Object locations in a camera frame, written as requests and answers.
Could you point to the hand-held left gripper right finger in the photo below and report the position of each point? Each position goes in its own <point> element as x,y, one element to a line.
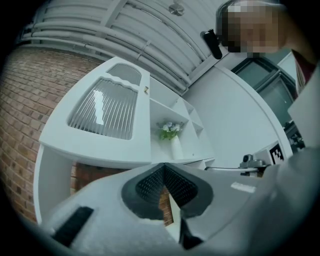
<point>225,205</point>

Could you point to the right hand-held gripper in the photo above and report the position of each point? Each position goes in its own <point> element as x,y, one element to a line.
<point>275,155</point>

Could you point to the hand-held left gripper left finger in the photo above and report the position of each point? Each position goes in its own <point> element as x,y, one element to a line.
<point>105,200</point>

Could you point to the white ribbed-glass cabinet door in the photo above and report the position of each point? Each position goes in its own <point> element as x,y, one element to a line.
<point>110,147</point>

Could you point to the white open-shelf cabinet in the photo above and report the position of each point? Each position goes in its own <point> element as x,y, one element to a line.
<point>162,112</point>

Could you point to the small brass door knob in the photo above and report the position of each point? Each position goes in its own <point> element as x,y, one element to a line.
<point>145,89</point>

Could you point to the dark framed window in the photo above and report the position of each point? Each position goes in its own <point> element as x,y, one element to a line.
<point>272,92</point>

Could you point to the white ceramic vase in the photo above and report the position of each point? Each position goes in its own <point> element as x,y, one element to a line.
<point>177,149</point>

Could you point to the person's red and white collar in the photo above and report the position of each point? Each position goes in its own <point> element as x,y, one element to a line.
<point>303,71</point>

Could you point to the white and green flower bunch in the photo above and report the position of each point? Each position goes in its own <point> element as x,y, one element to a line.
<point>169,130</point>

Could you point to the person's head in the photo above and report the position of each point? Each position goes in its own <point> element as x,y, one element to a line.
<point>252,27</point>

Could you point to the group of white ceiling pipes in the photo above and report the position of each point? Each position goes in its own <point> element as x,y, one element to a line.
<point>100,32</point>

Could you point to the round silver ceiling fixture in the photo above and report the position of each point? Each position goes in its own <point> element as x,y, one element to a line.
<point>176,8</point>

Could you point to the black head-worn camera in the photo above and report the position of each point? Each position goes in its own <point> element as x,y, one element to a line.
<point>212,43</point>

